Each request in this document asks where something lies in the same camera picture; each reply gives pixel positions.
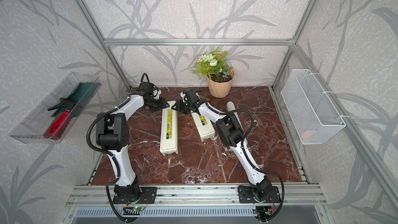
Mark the cream wrap dispenser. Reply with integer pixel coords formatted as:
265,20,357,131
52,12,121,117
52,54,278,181
191,113,215,142

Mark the green artificial plant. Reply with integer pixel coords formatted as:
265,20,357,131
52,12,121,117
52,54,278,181
193,47,232,83

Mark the plastic wrap roll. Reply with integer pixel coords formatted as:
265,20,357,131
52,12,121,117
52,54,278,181
227,101,240,122

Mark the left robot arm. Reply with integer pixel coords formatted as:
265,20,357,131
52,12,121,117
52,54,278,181
86,82,169,197

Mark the white wire basket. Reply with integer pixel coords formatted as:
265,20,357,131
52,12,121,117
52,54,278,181
282,69,346,145

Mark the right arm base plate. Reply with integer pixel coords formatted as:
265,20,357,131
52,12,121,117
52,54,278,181
237,185,282,203

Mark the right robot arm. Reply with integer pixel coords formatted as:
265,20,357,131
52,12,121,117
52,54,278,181
172,88,272,202

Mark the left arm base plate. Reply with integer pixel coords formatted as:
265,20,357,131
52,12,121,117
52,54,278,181
113,187,157,204

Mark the green folded cloth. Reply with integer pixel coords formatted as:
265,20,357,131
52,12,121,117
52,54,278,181
52,83,101,118

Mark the pink flower pot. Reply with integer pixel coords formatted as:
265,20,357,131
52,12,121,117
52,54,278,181
206,68,235,98

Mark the red spray bottle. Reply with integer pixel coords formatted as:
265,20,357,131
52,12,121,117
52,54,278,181
44,98,76,140

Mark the clear plastic wall tray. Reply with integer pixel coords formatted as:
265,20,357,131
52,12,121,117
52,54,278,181
10,73,101,144

